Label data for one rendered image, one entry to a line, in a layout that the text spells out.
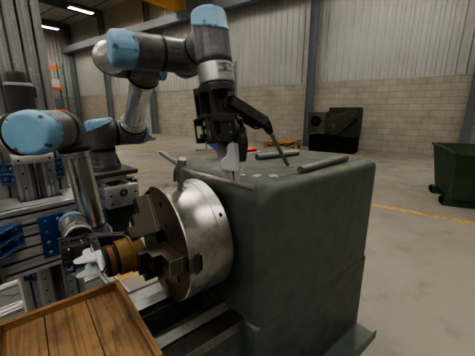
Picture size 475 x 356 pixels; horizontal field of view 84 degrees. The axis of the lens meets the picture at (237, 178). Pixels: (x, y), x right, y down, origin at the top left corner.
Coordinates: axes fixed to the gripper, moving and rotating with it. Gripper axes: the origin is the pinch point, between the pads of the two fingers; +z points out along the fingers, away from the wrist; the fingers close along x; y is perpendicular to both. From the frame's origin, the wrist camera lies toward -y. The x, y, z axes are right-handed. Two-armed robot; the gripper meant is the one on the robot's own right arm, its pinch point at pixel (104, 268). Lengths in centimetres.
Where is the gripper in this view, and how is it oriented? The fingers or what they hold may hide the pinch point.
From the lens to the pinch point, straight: 70.3
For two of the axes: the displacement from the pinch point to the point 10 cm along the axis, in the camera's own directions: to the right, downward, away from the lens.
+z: 6.2, 2.0, -7.6
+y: -7.9, 1.6, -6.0
